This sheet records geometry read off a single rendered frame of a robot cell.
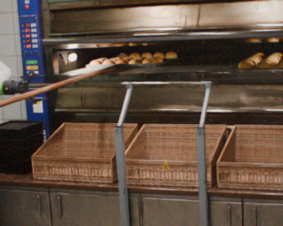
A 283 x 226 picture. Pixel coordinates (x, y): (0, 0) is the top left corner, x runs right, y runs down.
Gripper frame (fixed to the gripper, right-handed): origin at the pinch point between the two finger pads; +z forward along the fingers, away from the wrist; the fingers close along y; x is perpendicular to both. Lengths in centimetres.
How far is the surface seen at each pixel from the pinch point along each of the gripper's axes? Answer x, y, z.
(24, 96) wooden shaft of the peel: 40.0, -0.6, 9.9
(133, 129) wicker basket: -50, 34, 36
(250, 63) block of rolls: -77, -5, 108
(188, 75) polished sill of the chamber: -60, 0, 71
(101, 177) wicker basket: -11, 56, 28
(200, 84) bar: -22, 1, 88
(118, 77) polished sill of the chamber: -60, 2, 23
